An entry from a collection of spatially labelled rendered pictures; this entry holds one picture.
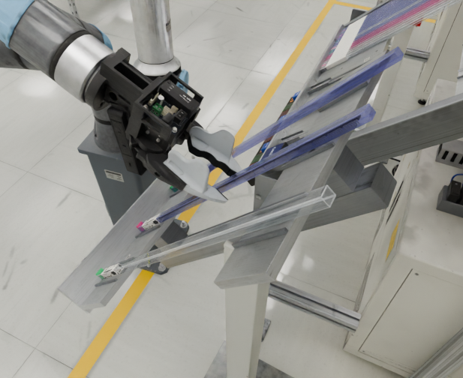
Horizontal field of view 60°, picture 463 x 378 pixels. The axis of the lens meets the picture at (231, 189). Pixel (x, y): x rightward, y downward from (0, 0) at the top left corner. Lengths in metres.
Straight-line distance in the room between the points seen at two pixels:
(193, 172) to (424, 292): 0.67
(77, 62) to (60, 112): 1.83
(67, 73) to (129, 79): 0.07
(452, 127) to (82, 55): 0.52
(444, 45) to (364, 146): 1.55
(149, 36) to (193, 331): 0.94
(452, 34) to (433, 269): 1.46
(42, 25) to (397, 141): 0.53
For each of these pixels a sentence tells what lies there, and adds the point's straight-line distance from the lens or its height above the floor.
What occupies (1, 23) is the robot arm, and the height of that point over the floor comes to 1.11.
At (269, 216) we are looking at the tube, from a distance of 0.33.
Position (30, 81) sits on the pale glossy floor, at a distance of 2.66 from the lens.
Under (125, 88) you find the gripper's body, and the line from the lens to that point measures 0.49.
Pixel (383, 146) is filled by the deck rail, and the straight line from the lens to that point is 0.72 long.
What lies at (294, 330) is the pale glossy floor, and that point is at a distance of 1.45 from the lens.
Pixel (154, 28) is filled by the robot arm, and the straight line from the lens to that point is 0.98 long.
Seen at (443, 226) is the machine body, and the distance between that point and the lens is 0.99.
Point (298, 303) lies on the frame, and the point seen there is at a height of 0.32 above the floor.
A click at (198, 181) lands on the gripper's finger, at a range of 0.49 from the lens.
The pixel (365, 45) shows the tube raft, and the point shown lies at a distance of 1.10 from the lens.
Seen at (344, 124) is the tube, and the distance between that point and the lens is 0.38.
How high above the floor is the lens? 1.33
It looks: 49 degrees down
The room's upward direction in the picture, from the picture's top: straight up
